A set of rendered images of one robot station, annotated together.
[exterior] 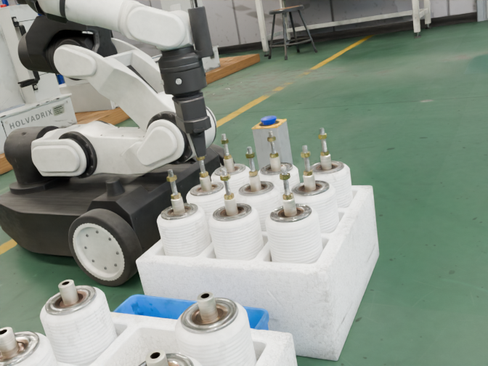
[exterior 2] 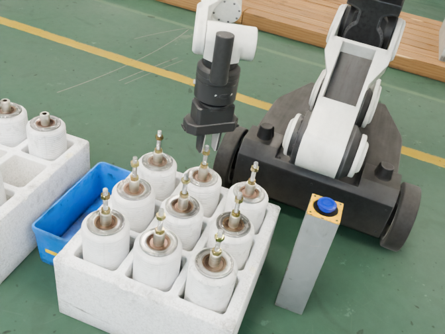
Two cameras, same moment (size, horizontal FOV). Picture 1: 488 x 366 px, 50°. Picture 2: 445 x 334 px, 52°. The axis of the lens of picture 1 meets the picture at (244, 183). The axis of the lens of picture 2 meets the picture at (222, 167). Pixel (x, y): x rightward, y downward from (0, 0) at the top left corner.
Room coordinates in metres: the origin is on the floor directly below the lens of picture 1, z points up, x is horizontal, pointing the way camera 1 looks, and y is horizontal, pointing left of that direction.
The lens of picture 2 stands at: (0.92, -0.75, 0.92)
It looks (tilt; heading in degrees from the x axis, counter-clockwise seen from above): 37 degrees down; 76
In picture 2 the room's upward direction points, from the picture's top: 10 degrees clockwise
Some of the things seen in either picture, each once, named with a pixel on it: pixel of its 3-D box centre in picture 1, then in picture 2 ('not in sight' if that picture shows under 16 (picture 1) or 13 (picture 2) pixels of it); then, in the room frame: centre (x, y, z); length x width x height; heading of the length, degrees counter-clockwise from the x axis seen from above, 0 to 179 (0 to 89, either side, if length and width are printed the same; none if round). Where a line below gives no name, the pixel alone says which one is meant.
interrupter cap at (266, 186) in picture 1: (255, 189); (182, 206); (1.03, -0.02, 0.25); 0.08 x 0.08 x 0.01
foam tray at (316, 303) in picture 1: (268, 257); (176, 256); (1.03, -0.02, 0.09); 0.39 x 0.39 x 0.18; 62
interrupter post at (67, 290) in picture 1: (68, 293); (45, 118); (0.70, 0.28, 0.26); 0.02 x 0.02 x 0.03
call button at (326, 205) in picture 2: (269, 121); (326, 206); (1.32, -0.09, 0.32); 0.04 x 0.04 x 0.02
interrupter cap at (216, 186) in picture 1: (207, 189); (202, 176); (1.09, 0.08, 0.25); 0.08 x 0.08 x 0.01
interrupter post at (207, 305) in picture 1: (207, 306); not in sight; (0.59, 0.08, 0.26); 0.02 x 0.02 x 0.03
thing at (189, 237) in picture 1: (189, 252); (155, 189); (0.98, 0.14, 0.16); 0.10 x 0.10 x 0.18
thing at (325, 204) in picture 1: (316, 229); (155, 272); (0.98, -0.13, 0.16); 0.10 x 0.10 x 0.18
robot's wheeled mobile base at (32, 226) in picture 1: (94, 176); (334, 123); (1.58, 0.45, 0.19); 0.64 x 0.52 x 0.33; 60
